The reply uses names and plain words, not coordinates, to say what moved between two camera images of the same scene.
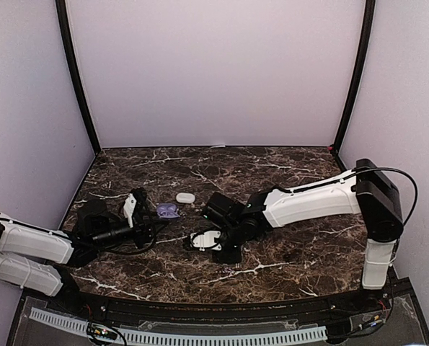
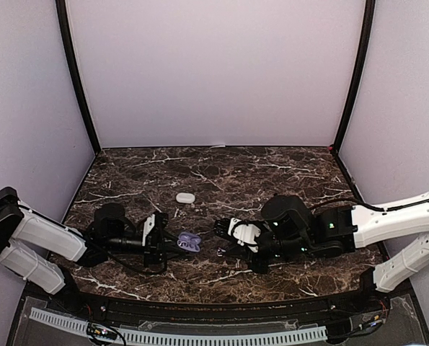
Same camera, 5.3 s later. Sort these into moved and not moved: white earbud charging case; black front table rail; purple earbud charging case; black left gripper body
Moved: black left gripper body; purple earbud charging case
Not moved: black front table rail; white earbud charging case
